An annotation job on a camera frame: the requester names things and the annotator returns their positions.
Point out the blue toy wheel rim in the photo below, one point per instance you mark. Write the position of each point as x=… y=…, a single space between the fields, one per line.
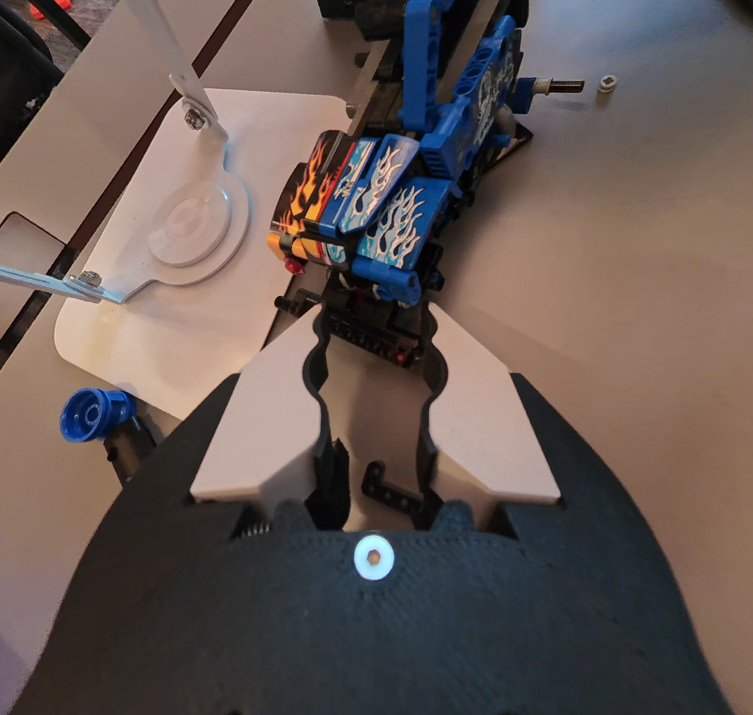
x=91 y=414

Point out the small grey bush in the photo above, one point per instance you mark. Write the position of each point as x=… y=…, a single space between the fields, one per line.
x=606 y=83

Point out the black office chair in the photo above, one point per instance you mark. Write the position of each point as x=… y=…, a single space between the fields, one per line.
x=23 y=80

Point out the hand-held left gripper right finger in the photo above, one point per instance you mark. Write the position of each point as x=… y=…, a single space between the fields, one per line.
x=494 y=433

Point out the blue flame toy brick truck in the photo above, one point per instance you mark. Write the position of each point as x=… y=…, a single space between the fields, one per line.
x=388 y=221

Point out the black angled beam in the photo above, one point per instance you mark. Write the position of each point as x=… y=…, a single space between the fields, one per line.
x=376 y=483

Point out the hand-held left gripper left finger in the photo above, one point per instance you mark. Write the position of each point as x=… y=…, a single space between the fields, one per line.
x=259 y=433

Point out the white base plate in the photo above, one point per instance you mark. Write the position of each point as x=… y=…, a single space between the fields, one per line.
x=194 y=338

